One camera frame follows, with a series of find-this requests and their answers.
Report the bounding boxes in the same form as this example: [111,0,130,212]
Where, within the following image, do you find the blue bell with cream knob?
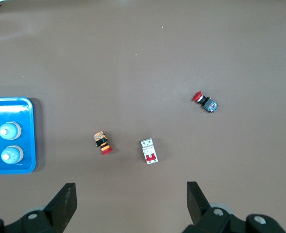
[0,121,22,141]
[0,145,24,165]

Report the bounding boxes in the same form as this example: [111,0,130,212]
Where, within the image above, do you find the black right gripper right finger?
[181,182,286,233]

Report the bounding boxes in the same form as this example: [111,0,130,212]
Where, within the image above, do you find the white circuit breaker red switch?
[140,137,159,165]

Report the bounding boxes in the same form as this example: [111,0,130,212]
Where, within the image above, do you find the orange emergency stop switch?
[93,131,114,156]

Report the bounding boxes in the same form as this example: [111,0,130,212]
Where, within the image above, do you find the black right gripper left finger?
[0,183,78,233]

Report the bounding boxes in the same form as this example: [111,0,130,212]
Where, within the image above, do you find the red mushroom push button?
[191,91,219,114]

